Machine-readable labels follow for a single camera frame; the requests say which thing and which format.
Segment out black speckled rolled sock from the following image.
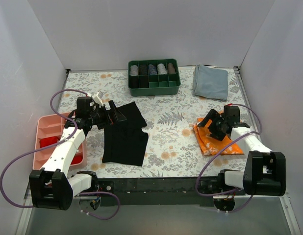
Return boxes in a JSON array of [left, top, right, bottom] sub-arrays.
[[139, 64, 148, 75]]

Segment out blue patterned rolled sock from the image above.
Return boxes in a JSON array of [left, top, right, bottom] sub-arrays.
[[148, 64, 158, 75]]

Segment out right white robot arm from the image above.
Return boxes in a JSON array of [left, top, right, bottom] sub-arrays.
[[195, 104, 286, 196]]

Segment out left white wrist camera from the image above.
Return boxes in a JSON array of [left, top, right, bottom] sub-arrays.
[[87, 91, 103, 108]]

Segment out red rolled cloth lower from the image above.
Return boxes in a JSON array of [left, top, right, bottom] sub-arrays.
[[71, 153, 83, 165]]

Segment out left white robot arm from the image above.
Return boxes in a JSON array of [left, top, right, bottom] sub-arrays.
[[29, 96, 126, 210]]

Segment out red rolled cloth middle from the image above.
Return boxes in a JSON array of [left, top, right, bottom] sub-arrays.
[[39, 136, 60, 148]]

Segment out green compartment organizer box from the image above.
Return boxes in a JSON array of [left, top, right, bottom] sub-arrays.
[[127, 58, 181, 97]]

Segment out red rolled cloth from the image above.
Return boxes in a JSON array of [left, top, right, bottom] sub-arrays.
[[71, 153, 83, 165], [39, 136, 60, 148]]

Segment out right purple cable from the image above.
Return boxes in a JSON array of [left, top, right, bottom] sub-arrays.
[[195, 104, 262, 213]]

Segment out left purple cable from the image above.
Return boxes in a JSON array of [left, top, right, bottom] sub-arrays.
[[0, 89, 121, 220]]

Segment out orange white patterned cloth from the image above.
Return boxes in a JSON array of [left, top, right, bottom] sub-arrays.
[[193, 117, 231, 155]]

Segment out black boxer underwear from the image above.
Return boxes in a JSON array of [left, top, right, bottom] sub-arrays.
[[102, 102, 149, 166]]

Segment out pink compartment organizer tray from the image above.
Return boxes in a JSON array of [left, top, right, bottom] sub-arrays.
[[32, 114, 87, 170]]

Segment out purple cable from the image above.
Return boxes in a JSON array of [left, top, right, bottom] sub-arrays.
[[195, 104, 262, 213], [0, 89, 121, 220]]

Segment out light blue cloth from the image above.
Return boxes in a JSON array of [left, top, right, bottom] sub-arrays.
[[193, 65, 228, 100]]

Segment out brown rolled sock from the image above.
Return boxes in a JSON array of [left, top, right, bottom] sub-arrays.
[[167, 63, 176, 74]]

